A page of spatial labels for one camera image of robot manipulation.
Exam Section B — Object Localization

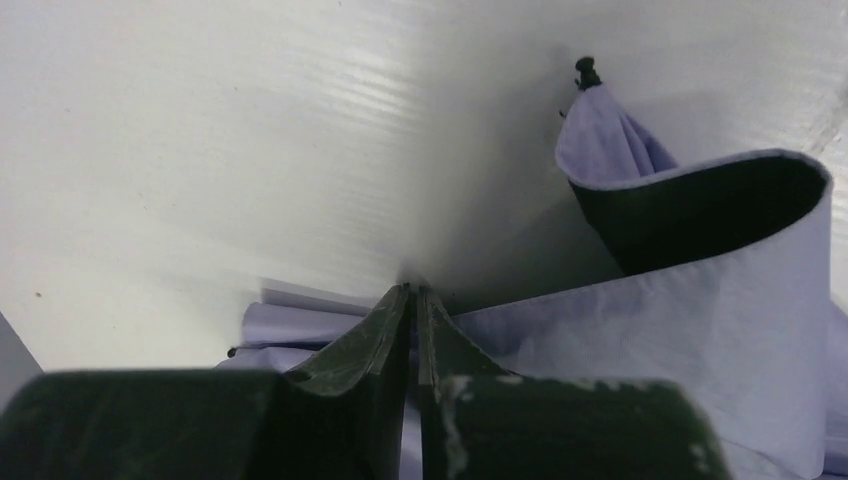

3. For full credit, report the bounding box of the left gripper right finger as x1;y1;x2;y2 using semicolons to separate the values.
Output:
416;287;732;479

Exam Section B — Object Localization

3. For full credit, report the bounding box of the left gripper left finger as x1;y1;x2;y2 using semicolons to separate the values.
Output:
1;285;411;479

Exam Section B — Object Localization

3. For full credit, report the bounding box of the black and lavender folding umbrella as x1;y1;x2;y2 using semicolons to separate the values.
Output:
222;57;847;479

